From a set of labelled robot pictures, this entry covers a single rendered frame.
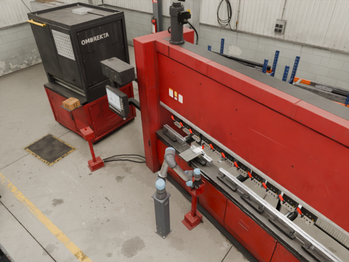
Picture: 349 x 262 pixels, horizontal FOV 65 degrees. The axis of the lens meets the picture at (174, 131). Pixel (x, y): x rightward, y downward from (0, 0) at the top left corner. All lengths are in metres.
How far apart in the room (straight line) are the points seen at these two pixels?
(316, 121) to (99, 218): 3.25
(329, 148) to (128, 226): 2.90
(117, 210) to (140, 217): 0.38
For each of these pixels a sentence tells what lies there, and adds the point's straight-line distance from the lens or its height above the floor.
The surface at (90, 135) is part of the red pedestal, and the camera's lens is 4.64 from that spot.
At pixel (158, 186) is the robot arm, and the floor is 0.99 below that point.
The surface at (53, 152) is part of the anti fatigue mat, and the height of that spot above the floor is 0.01.
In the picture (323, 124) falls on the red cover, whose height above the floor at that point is 2.24.
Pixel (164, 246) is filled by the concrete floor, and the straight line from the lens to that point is 4.01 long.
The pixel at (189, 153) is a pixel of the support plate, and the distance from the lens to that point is 3.71.
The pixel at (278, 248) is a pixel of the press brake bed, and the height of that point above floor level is 0.69.
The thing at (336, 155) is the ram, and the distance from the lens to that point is 2.44.
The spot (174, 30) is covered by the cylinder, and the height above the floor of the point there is 2.47.
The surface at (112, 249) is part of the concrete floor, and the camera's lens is 4.08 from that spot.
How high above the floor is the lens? 3.45
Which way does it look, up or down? 37 degrees down
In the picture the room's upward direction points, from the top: 1 degrees counter-clockwise
